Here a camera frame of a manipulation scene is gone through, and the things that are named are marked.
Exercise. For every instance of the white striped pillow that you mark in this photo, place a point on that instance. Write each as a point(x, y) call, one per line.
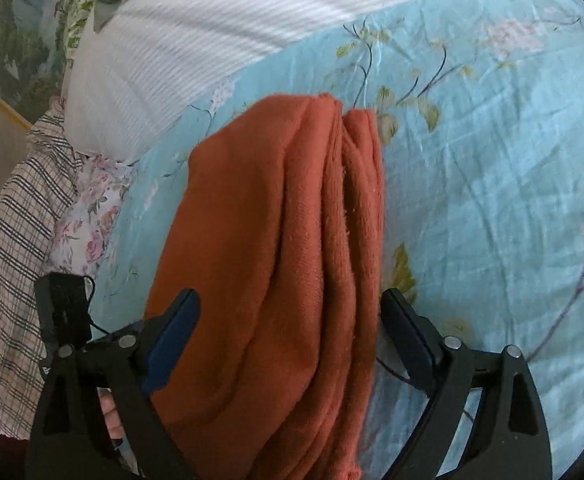
point(222, 25)

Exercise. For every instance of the framed landscape painting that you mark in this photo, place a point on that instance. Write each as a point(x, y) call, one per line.
point(22, 50)

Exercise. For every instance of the orange knit sweater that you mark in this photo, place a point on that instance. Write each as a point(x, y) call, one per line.
point(252, 260)

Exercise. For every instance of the plaid checked cloth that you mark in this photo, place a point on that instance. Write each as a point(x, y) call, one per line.
point(17, 240)

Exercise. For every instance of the person's left hand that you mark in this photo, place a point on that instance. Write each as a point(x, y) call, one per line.
point(112, 417)

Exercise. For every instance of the pink floral cloth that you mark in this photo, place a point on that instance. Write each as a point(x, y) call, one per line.
point(87, 220)

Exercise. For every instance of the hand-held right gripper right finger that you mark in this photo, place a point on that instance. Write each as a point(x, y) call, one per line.
point(411, 330)

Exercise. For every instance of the light blue floral bedsheet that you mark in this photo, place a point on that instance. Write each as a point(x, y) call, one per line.
point(496, 185)

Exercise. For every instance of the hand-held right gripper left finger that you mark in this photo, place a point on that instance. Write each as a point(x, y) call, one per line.
point(172, 340)

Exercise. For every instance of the green leaf print cloth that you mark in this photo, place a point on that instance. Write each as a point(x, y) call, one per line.
point(79, 15)

